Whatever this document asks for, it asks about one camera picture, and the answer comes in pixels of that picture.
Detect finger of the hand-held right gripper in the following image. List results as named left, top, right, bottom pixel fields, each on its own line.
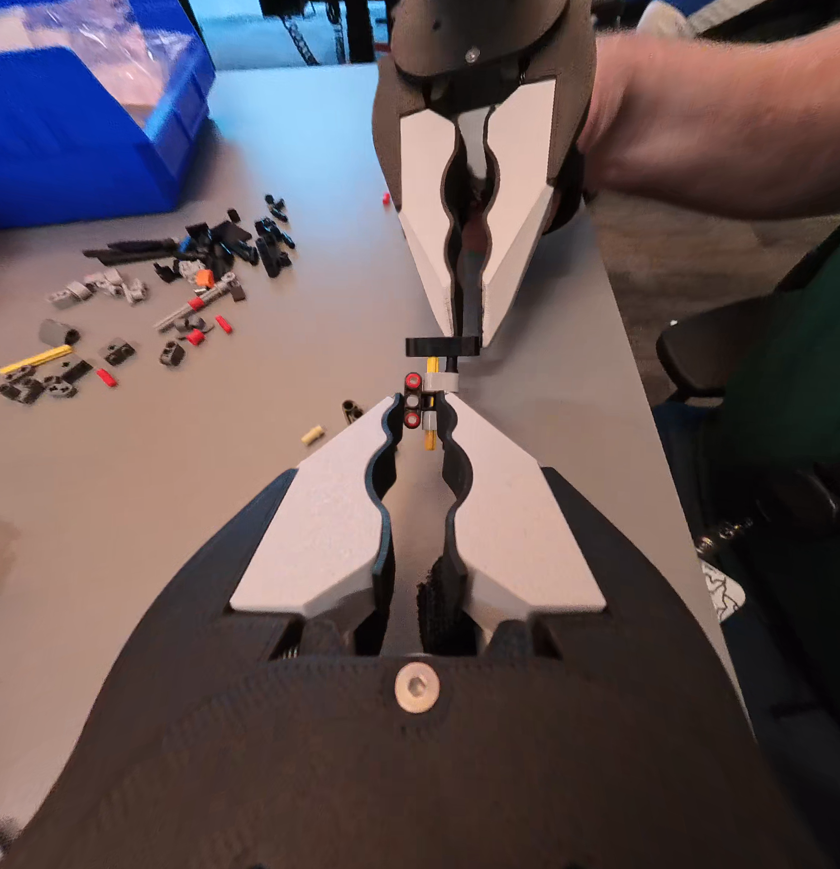
left=480, top=79, right=557, bottom=349
left=398, top=107, right=459, bottom=338

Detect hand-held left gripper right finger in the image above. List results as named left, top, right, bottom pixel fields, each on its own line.
left=439, top=394, right=607, bottom=635

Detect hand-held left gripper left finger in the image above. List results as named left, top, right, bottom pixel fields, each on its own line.
left=229, top=395, right=405, bottom=642

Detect short black lego beam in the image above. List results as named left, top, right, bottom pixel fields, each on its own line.
left=405, top=337, right=482, bottom=358

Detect small yellow-axle lego assembly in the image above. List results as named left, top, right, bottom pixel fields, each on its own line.
left=403, top=356, right=462, bottom=452

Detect pile of lego pieces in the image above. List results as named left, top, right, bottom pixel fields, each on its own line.
left=0, top=193, right=297, bottom=406

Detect person's right forearm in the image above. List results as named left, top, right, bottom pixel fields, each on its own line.
left=576, top=34, right=840, bottom=221

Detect clear plastic parts bags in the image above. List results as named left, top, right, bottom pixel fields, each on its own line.
left=0, top=0, right=193, bottom=130

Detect blue plastic bin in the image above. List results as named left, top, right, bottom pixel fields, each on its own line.
left=0, top=0, right=217, bottom=232

